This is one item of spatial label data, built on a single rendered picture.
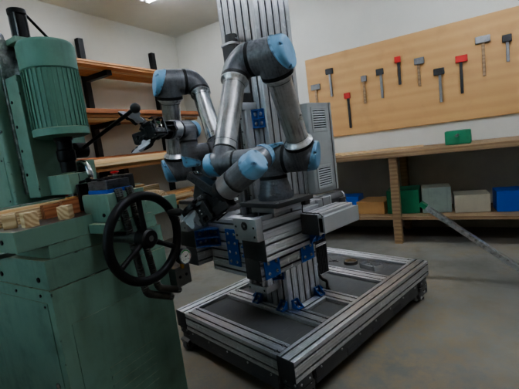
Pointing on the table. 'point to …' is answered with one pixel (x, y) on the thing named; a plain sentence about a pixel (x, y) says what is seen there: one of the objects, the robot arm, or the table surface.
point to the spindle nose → (66, 153)
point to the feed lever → (103, 133)
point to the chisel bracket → (66, 183)
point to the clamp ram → (82, 193)
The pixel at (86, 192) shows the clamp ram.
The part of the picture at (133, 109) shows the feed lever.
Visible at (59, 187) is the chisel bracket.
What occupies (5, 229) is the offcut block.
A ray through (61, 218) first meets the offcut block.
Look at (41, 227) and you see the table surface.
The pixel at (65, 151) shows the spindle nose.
